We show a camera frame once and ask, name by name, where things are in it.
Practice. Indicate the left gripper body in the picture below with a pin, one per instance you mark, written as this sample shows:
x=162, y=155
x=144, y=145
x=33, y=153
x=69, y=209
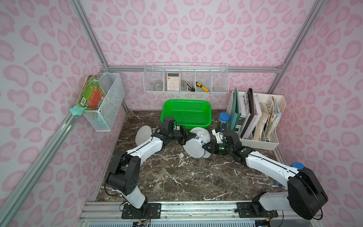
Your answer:
x=183, y=135

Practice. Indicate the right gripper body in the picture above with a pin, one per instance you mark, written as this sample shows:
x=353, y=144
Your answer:
x=211, y=146

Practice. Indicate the white mesh laundry bag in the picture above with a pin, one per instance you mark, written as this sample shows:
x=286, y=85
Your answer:
x=143, y=134

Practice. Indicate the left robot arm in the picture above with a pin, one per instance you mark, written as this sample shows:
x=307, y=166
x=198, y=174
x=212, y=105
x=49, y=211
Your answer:
x=125, y=166

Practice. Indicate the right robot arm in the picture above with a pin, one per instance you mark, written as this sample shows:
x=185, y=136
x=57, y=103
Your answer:
x=304, y=194

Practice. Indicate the green plastic basket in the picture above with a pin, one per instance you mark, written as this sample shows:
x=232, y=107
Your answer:
x=190, y=113

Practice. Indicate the pencil tube blue lid standing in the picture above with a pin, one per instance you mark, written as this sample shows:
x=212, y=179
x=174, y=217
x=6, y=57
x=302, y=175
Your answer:
x=223, y=121

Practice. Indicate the metal clips in shelf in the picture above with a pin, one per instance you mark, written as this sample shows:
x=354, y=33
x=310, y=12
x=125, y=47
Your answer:
x=186, y=87

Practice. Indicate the white file organizer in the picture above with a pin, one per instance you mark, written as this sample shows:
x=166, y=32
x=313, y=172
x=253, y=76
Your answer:
x=250, y=142

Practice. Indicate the yellow black utility knife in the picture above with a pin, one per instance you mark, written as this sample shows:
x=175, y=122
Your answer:
x=202, y=87

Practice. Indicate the round metal tin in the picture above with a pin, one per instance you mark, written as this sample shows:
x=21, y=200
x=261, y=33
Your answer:
x=158, y=86

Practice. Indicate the white book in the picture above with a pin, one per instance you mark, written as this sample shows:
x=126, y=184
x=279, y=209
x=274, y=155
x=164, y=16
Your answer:
x=257, y=116

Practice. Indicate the white calculator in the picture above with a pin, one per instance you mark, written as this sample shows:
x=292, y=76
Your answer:
x=173, y=81

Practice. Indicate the beige papers in organizer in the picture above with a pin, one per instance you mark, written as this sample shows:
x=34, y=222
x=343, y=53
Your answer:
x=271, y=114

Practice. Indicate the black binder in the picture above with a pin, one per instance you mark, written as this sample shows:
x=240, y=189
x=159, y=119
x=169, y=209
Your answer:
x=251, y=105

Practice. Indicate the pencil tube blue lid lying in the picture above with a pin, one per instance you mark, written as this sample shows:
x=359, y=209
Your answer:
x=298, y=165

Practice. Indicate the green red booklet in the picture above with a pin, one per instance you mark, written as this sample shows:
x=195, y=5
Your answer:
x=92, y=94

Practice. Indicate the mint green star hook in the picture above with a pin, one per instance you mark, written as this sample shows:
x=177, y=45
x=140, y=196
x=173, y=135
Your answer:
x=77, y=110

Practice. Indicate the white wire shelf back wall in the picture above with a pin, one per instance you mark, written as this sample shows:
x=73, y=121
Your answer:
x=215, y=77

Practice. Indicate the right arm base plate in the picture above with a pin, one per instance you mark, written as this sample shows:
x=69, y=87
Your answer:
x=249, y=209

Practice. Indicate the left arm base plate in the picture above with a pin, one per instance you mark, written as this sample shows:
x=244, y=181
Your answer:
x=148, y=210

